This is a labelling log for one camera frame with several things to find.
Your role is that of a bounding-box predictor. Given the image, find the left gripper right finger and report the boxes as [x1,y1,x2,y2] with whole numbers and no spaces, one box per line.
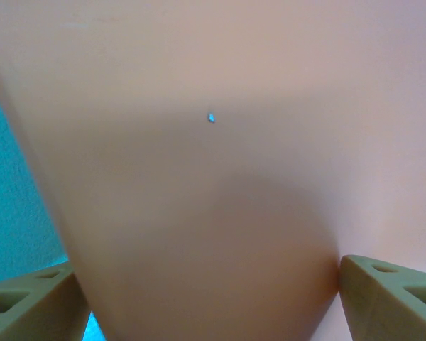
[339,254,426,341]

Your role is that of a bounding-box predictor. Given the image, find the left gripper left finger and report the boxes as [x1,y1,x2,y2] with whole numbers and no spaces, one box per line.
[0,261,93,341]

